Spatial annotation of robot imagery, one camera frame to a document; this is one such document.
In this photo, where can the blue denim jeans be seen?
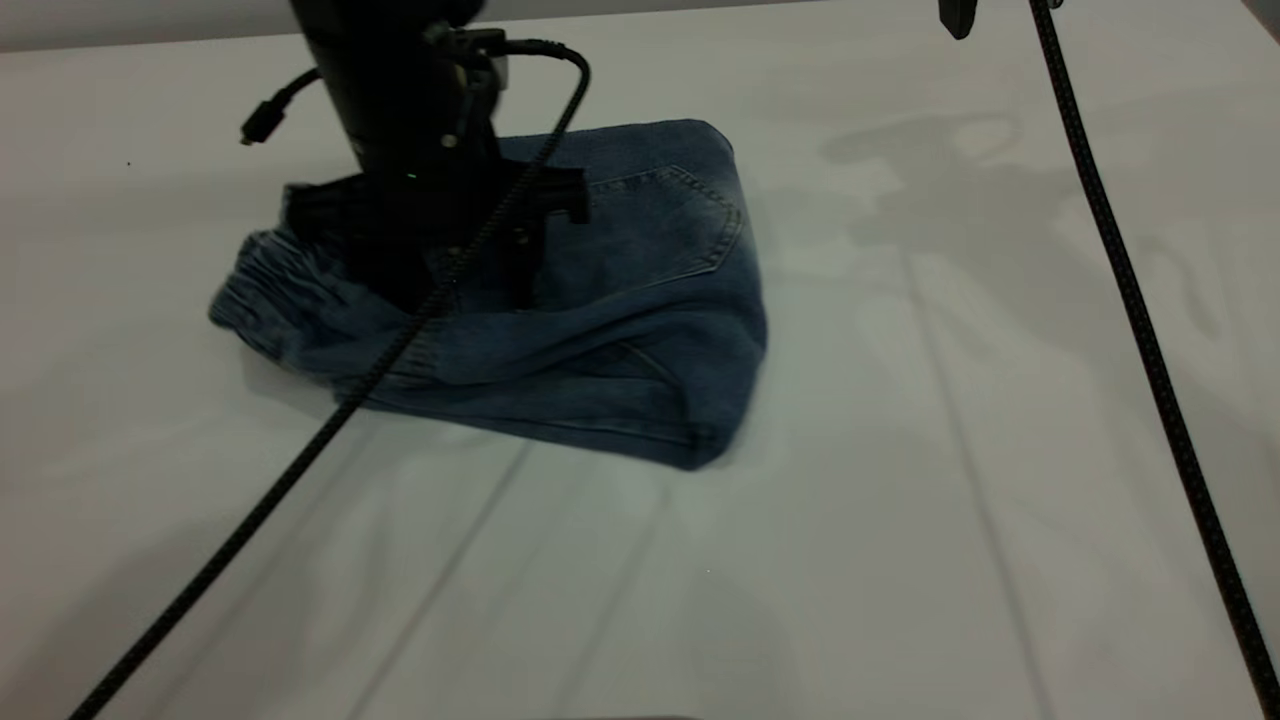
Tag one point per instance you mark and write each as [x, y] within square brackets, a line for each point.
[640, 330]

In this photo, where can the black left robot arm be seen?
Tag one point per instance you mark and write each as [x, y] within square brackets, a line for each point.
[390, 80]

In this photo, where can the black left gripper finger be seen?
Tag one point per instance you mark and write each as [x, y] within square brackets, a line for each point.
[525, 265]

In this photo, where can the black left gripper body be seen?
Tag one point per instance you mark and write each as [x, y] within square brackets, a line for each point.
[430, 200]

